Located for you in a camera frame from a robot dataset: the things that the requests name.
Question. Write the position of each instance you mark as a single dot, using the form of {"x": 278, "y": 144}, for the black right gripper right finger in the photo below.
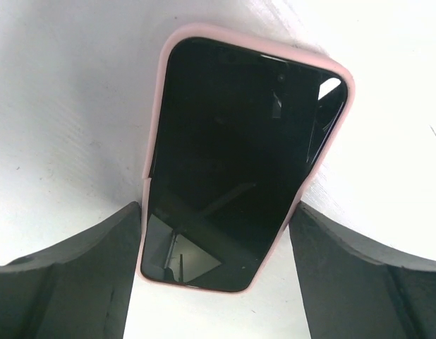
{"x": 355, "y": 287}

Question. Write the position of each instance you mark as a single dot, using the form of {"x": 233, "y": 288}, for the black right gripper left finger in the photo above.
{"x": 77, "y": 288}

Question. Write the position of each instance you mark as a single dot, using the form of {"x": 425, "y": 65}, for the phone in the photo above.
{"x": 240, "y": 125}

